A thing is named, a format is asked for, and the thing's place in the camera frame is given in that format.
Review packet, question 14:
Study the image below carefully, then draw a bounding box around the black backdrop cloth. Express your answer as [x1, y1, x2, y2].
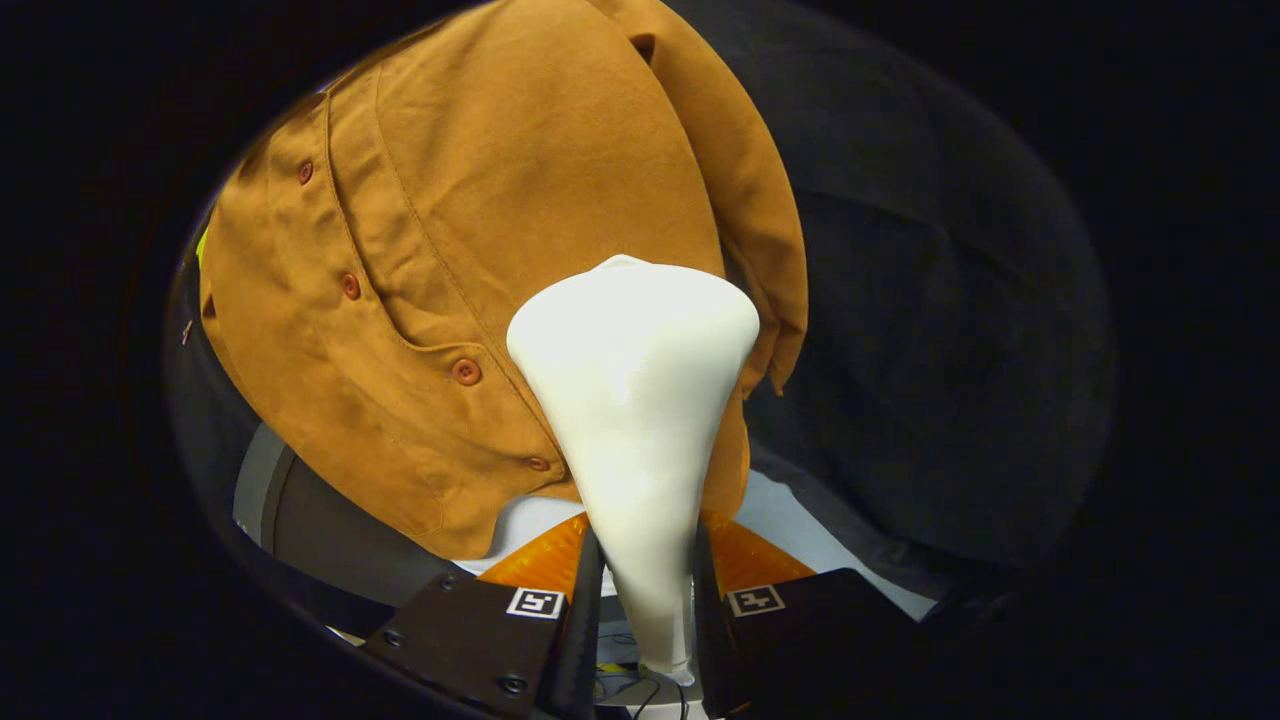
[165, 0, 1116, 641]

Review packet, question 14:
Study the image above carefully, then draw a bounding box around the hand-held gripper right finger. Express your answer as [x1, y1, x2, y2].
[690, 512, 936, 720]

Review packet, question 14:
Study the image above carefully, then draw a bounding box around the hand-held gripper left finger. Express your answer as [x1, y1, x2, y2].
[362, 512, 607, 720]

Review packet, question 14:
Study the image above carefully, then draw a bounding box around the orange-brown button shirt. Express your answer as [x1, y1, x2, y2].
[198, 0, 809, 561]

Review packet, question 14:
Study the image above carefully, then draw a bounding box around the white garment steamer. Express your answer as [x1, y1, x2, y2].
[506, 254, 761, 686]

